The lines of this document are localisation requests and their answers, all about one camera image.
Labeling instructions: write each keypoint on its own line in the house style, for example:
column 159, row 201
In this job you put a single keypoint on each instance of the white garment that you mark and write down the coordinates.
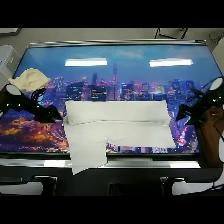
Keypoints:
column 116, row 126

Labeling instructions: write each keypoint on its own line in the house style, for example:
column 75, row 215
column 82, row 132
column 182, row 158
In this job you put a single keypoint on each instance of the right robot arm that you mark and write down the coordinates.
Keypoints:
column 200, row 106

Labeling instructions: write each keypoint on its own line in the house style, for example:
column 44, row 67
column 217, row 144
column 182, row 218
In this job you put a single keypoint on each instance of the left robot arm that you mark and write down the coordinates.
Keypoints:
column 30, row 106

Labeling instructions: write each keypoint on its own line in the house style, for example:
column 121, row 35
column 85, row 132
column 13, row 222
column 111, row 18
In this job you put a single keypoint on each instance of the cream garment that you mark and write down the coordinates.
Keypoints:
column 30, row 80

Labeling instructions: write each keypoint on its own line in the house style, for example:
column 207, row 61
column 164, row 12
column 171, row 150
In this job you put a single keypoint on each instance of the brown garment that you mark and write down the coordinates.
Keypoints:
column 208, row 140

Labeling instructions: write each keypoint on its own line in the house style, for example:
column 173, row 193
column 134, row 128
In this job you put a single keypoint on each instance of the silver frame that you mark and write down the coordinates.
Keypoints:
column 140, row 164

